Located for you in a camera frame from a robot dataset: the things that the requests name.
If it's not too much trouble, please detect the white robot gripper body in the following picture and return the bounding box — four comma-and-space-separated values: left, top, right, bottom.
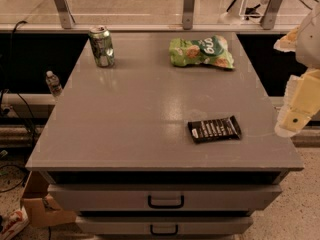
296, 4, 320, 68

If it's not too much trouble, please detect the metal railing post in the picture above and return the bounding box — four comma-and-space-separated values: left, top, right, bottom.
182, 0, 195, 30
54, 0, 74, 29
260, 0, 283, 30

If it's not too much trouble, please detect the black drawer handle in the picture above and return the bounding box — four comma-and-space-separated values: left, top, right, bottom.
149, 225, 179, 236
147, 195, 185, 209

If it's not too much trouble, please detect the grey upper drawer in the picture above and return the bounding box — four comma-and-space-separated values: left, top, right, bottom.
48, 184, 282, 212

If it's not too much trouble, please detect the green soda can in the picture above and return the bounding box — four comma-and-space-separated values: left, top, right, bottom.
89, 25, 114, 67

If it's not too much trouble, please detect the right metal railing post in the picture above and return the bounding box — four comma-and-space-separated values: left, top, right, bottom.
260, 0, 283, 30

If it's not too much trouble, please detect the brown cardboard box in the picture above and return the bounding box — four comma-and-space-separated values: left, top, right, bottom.
21, 172, 76, 227

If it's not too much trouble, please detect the red white sneaker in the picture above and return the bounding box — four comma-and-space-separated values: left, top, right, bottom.
0, 207, 29, 240

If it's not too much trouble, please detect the grey lower drawer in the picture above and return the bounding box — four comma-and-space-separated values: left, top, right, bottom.
76, 216, 253, 237

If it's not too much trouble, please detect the black upper drawer handle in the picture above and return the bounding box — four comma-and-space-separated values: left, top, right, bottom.
147, 195, 185, 209

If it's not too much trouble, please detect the green rice chip bag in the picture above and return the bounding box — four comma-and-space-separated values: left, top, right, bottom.
169, 35, 234, 69

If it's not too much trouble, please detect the black cable on left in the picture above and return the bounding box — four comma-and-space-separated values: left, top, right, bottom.
0, 19, 39, 145

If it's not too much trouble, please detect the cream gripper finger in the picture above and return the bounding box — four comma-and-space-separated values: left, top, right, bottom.
274, 68, 320, 138
273, 27, 299, 52

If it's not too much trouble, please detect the left metal railing post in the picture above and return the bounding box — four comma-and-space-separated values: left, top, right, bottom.
54, 0, 74, 29

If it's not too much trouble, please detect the grey drawer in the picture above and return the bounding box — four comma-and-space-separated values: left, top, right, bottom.
48, 184, 282, 212
76, 216, 253, 237

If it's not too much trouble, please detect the black lower drawer handle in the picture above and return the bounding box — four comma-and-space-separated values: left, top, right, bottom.
149, 225, 179, 236

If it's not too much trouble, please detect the black rxbar chocolate wrapper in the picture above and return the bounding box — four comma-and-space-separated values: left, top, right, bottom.
187, 116, 242, 144

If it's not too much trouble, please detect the white wire frame stand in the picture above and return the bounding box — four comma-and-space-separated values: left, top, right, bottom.
238, 0, 278, 20

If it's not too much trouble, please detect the clear plastic water bottle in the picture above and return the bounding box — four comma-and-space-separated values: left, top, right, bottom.
46, 71, 62, 97

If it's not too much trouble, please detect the middle metal railing post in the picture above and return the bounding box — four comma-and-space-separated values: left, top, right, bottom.
182, 0, 195, 30

